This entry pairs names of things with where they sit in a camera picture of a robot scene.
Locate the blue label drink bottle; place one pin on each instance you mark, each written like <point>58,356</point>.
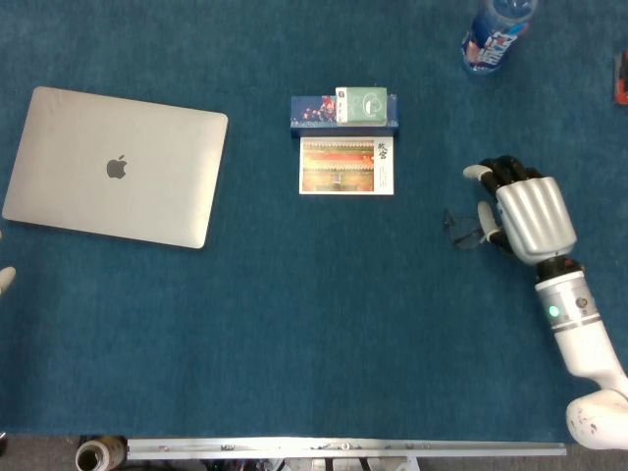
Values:
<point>493,39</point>

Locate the white robot base bracket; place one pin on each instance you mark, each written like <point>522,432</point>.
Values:
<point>304,464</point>

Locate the blue table mat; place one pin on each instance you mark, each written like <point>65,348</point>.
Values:
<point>314,319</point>

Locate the long dark blue box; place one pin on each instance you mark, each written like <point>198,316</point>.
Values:
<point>311,110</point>

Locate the silver laptop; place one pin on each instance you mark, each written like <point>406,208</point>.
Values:
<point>118,167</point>

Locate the thin-framed eyeglasses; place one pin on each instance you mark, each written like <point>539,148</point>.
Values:
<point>466,235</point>

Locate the clear red coffee capsule box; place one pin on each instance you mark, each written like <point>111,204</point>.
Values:
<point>622,78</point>

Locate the small green card box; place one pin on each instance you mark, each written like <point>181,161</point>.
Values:
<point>363,104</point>

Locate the red palace postcard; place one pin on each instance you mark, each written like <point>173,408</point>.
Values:
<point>338,167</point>

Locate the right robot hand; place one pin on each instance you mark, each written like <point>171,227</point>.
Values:
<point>535,216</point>

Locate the brown tape roll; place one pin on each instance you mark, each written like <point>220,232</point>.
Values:
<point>95,454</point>

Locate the aluminium rail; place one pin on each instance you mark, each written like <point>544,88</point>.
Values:
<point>343,447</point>

